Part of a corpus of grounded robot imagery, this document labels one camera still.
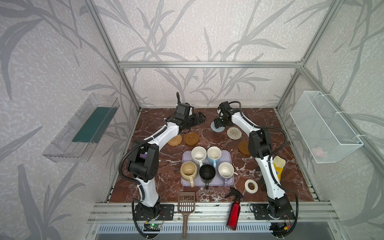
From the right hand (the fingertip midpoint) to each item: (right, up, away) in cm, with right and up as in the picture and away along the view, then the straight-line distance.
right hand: (220, 120), depth 109 cm
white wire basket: (+40, -7, -48) cm, 62 cm away
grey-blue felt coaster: (0, -7, -3) cm, 8 cm away
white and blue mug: (-6, -21, -19) cm, 29 cm away
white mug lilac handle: (+1, -30, -23) cm, 38 cm away
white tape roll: (+11, -38, -29) cm, 49 cm away
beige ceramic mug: (-21, -30, -23) cm, 44 cm away
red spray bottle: (+2, -45, -39) cm, 59 cm away
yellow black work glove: (+33, -26, -20) cm, 47 cm away
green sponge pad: (-59, -4, -47) cm, 76 cm away
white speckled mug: (-15, -22, -16) cm, 31 cm away
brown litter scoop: (-22, -44, -32) cm, 59 cm away
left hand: (-13, +3, -18) cm, 22 cm away
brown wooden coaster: (-21, -13, -7) cm, 26 cm away
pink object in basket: (+44, -16, -37) cm, 59 cm away
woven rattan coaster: (-32, -14, -8) cm, 36 cm away
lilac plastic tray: (+2, -23, -15) cm, 28 cm away
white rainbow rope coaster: (+9, -9, -4) cm, 14 cm away
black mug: (-11, -30, -25) cm, 40 cm away
